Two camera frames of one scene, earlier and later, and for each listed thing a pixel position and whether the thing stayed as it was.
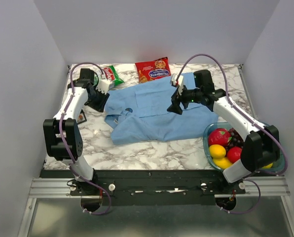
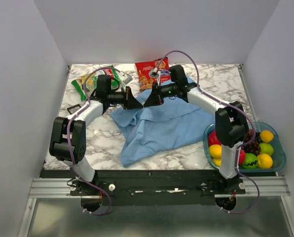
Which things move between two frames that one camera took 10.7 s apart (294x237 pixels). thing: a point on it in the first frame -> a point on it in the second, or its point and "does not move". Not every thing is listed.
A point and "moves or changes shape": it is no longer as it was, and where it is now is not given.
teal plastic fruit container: [277, 167] does not move
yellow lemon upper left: [217, 151] does not move
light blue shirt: [139, 113] moves or changes shape
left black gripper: [100, 105] -> [129, 101]
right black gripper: [174, 106] -> [154, 98]
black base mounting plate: [134, 187] does not move
